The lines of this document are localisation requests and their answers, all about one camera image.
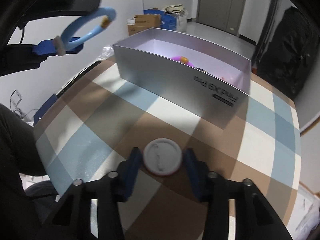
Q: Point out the white round compact case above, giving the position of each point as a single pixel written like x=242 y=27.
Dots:
x=162 y=157

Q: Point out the checkered tablecloth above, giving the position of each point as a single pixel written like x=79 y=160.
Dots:
x=96 y=123

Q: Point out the grey door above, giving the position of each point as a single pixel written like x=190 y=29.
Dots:
x=224 y=15

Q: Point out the blue cardboard box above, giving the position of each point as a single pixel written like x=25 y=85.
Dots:
x=167 y=21

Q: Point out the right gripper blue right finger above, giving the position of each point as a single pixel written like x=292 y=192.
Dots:
x=255 y=218

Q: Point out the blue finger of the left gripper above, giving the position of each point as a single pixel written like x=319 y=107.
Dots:
x=57 y=8
x=20 y=57

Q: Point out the brown cardboard box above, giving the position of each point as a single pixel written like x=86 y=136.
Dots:
x=142 y=22

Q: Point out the grey phone box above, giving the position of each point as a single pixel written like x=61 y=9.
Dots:
x=200 y=76

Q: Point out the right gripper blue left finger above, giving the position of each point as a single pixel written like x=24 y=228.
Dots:
x=90 y=210

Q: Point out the white bag with clothes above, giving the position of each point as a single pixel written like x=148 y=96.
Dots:
x=179 y=12

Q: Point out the black backpack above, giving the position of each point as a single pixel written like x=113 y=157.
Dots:
x=290 y=54

